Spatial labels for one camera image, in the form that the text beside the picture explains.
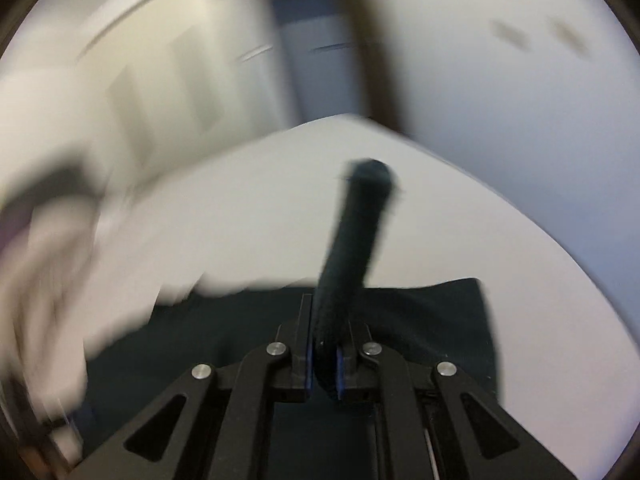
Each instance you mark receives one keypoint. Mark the beige wall outlet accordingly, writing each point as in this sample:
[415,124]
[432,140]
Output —
[570,36]
[511,35]

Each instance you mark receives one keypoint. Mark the white closet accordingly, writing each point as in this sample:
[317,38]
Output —
[165,75]

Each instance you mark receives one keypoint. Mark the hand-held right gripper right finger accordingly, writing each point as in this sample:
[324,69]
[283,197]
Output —
[341,375]

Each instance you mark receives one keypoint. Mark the white bed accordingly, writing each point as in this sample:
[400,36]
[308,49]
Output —
[240,210]

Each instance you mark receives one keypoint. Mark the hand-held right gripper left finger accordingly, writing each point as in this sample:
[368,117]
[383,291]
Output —
[308,375]

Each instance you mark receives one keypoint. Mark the grey-blue door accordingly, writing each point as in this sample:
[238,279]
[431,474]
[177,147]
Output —
[310,50]

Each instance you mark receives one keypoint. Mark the dark green sweater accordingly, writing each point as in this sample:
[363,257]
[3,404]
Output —
[350,240]

